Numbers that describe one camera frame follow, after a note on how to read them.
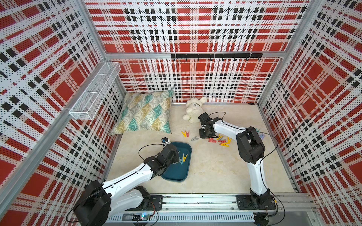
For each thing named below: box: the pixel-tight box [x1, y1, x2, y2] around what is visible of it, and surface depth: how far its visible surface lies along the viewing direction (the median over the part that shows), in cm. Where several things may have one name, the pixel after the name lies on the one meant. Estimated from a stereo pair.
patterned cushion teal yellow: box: [110, 90, 175, 136], surface depth 95 cm
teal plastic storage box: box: [161, 141, 192, 183], surface depth 89 cm
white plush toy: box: [182, 96, 207, 124], surface depth 109 cm
